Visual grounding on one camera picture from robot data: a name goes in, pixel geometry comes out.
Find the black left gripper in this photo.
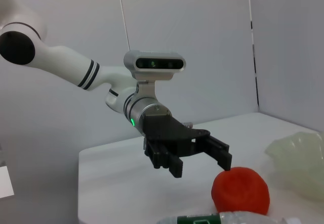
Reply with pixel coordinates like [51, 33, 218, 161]
[141, 114, 233, 178]

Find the red orange fruit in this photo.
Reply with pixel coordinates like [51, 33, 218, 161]
[211, 166, 270, 216]

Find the clear green-label water bottle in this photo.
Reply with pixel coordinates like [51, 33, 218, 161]
[155, 210, 324, 224]

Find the pale green glass fruit plate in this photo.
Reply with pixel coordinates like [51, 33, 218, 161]
[264, 130, 324, 201]

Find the white flat board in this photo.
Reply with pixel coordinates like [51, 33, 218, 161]
[0, 165, 15, 199]

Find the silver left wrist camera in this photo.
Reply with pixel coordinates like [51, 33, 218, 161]
[123, 50, 187, 101]

